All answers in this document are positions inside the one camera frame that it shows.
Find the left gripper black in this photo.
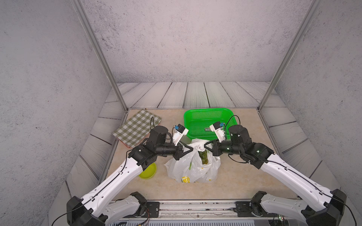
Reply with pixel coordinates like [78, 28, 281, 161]
[155, 140, 194, 161]

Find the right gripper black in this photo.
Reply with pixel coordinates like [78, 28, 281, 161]
[203, 137, 244, 156]

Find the pineapple front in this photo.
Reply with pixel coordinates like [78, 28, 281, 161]
[199, 150, 208, 165]

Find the white plastic bag lemon print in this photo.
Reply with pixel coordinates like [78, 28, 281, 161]
[165, 139, 221, 183]

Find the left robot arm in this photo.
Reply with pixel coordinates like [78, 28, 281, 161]
[64, 124, 193, 226]

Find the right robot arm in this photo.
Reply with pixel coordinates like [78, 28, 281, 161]
[204, 121, 350, 226]

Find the green plastic basket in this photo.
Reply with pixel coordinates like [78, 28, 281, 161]
[184, 108, 240, 140]

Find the lime green bowl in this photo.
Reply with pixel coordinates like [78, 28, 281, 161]
[139, 163, 157, 179]

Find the green checkered cloth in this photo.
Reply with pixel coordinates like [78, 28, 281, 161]
[113, 110, 162, 148]

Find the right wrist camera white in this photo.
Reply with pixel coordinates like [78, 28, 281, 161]
[209, 121, 226, 143]

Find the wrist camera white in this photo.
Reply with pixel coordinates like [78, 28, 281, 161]
[209, 121, 226, 143]
[173, 124, 189, 146]

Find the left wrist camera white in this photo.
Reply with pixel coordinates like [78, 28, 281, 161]
[173, 124, 189, 146]

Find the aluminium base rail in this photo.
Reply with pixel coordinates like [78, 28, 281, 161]
[107, 199, 306, 226]

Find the right metal frame post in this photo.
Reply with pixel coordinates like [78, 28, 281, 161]
[257, 0, 322, 112]

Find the metal frame post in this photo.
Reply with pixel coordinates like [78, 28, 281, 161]
[71, 0, 128, 111]
[257, 0, 322, 112]

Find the left metal frame post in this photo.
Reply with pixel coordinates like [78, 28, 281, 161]
[71, 0, 128, 111]

